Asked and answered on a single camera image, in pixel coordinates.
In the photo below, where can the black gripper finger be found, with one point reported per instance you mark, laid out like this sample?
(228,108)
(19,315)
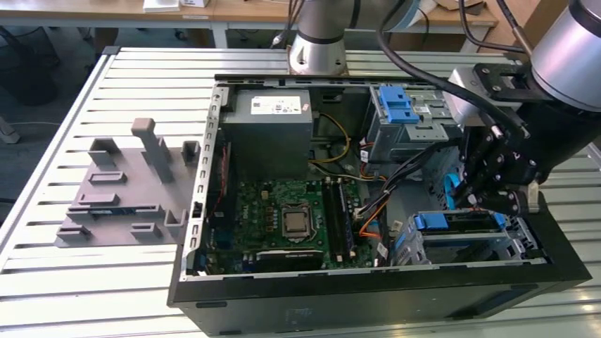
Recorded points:
(485,158)
(504,202)

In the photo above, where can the hard disk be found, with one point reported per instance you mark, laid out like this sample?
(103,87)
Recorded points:
(469,222)

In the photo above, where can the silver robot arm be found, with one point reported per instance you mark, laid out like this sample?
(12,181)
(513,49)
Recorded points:
(319,53)

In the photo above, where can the metal disk bay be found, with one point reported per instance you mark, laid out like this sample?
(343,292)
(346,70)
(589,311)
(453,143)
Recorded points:
(465,238)

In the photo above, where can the metal optical drive cage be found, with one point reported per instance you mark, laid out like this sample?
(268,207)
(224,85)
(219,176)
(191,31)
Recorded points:
(389,141)

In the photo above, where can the blue plastic drive latch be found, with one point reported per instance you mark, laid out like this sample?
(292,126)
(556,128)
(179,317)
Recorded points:
(399,105)

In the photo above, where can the wooden cabinet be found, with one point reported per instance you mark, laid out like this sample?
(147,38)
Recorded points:
(540,14)

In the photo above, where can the silver CPU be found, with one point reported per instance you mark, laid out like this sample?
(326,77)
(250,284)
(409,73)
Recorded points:
(296,222)

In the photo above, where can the brown cardboard piece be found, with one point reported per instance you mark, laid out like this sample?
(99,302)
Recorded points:
(445,4)

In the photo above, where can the white plastic pipe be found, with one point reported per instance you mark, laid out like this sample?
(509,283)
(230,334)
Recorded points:
(427,4)

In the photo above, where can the grey power supply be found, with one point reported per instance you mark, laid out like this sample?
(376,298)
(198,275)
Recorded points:
(268,148)

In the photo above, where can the black PC case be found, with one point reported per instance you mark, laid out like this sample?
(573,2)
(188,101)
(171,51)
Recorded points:
(328,310)

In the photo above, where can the black graphics card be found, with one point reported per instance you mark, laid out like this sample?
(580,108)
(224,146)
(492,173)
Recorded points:
(288,258)

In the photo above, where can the green motherboard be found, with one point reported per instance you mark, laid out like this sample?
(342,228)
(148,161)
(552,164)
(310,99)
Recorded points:
(263,197)

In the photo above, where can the black case fan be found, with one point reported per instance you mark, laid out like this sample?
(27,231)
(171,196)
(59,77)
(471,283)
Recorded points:
(231,207)

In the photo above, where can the grey parts rack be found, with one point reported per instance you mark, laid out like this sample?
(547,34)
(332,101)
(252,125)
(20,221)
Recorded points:
(136,197)

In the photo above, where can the white box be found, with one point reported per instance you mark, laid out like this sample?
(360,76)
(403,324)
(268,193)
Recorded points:
(162,7)
(195,3)

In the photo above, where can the RAM stick with blue label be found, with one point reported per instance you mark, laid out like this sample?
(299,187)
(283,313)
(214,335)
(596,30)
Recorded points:
(112,211)

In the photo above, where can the grey table foot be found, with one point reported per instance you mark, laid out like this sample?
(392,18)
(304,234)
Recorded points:
(10,135)

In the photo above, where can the black wrist mount bracket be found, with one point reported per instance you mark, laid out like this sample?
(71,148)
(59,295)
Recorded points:
(497,84)

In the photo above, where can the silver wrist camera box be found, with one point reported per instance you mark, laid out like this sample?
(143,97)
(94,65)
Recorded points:
(465,84)

